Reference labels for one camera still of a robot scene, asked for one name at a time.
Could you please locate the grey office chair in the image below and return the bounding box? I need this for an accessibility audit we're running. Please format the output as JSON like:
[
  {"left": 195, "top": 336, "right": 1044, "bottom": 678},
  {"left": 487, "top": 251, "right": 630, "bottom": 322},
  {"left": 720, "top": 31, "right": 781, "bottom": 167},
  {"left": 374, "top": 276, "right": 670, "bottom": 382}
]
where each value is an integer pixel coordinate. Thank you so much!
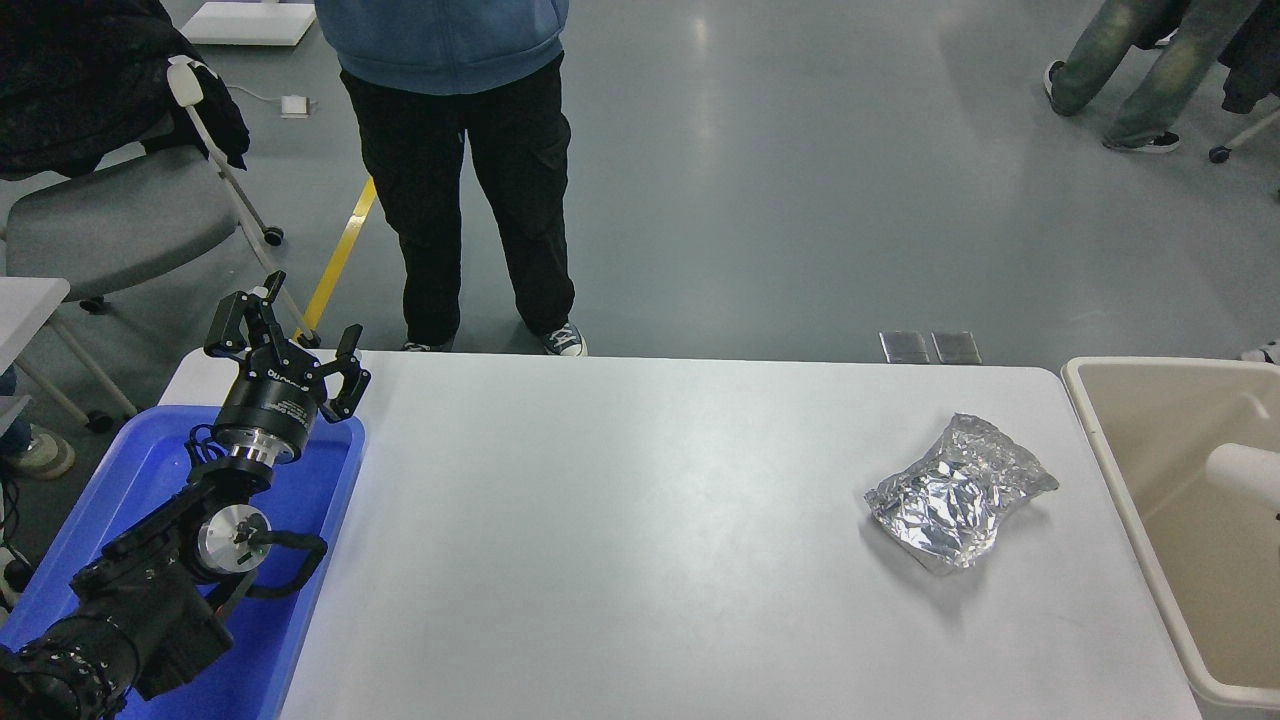
[{"left": 0, "top": 55, "right": 321, "bottom": 349}]

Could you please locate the small white table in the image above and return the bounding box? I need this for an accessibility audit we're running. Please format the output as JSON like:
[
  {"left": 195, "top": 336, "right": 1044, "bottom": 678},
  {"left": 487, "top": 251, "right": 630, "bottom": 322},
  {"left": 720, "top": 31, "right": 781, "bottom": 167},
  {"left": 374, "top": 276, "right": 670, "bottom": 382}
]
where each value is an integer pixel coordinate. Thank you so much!
[{"left": 0, "top": 277, "right": 141, "bottom": 433}]

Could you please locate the white flat board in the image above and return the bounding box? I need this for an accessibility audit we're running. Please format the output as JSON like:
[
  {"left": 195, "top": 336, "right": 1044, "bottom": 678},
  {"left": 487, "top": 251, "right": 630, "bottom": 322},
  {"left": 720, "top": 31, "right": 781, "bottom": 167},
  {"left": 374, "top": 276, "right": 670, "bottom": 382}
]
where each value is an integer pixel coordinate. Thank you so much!
[{"left": 182, "top": 2, "right": 317, "bottom": 47}]

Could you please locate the black garment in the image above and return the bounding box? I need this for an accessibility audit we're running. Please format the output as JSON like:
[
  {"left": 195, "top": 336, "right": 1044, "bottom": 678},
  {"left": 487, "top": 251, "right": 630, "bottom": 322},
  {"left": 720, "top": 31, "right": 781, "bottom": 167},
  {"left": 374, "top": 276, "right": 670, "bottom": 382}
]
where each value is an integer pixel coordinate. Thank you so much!
[{"left": 1222, "top": 0, "right": 1280, "bottom": 114}]

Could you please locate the blue plastic tray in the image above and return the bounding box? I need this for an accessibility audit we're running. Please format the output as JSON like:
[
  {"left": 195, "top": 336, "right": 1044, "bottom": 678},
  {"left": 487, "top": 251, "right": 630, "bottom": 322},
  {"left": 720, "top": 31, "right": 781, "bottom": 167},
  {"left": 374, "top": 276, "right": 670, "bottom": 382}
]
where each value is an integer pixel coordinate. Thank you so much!
[{"left": 0, "top": 405, "right": 366, "bottom": 720}]

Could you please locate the crumpled silver foil tray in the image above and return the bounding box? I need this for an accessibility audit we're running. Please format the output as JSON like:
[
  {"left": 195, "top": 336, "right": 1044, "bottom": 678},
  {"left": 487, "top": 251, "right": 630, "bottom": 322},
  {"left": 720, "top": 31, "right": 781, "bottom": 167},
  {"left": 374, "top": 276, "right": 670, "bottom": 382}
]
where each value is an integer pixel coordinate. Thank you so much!
[{"left": 865, "top": 413, "right": 1059, "bottom": 575}]

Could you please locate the large pale plastic bin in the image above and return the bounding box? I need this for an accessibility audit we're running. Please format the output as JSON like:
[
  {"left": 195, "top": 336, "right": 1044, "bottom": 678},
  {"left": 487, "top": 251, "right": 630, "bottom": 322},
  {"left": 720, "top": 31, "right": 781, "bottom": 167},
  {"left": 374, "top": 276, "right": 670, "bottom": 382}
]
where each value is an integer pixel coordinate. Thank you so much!
[{"left": 1060, "top": 356, "right": 1280, "bottom": 711}]

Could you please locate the white paper cup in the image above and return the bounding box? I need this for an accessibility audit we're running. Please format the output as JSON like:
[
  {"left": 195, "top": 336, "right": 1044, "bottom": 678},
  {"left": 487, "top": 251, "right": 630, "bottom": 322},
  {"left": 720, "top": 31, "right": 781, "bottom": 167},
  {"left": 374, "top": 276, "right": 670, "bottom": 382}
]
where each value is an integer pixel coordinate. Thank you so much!
[{"left": 1205, "top": 442, "right": 1280, "bottom": 494}]

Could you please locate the chair leg with castor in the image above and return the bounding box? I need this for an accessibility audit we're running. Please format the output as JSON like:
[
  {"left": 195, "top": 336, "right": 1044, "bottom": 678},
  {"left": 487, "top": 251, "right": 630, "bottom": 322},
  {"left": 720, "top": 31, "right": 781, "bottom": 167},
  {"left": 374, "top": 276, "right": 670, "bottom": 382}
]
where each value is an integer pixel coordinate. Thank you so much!
[{"left": 1207, "top": 105, "right": 1280, "bottom": 164}]

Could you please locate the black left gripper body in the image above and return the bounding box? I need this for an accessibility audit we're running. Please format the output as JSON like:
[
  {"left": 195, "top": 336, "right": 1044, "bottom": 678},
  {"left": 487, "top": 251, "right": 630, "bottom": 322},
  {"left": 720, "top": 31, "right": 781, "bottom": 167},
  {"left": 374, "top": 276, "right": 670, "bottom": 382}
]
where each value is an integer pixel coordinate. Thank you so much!
[{"left": 214, "top": 350, "right": 327, "bottom": 449}]

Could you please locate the black jacket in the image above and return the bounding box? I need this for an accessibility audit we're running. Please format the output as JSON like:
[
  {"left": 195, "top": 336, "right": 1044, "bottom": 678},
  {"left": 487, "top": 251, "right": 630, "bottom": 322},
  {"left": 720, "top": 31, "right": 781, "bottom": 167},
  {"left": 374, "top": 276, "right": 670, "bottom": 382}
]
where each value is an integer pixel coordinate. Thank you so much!
[{"left": 0, "top": 0, "right": 249, "bottom": 181}]

